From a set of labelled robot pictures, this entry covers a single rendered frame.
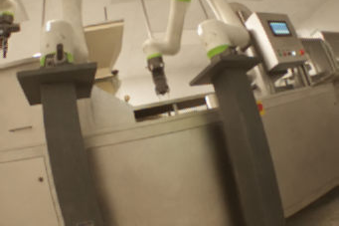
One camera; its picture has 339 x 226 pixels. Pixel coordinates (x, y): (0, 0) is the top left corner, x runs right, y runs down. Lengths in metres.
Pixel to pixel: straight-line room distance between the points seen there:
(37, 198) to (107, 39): 1.01
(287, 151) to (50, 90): 1.19
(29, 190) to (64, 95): 0.54
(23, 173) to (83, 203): 0.50
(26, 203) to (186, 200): 0.73
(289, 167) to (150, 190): 0.77
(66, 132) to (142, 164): 0.44
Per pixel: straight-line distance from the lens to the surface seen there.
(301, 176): 1.44
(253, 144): 0.95
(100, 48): 1.50
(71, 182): 0.70
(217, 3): 1.33
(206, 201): 1.11
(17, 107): 1.41
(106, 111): 1.34
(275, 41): 1.63
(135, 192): 1.04
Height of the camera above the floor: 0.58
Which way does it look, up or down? 14 degrees up
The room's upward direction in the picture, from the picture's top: 15 degrees counter-clockwise
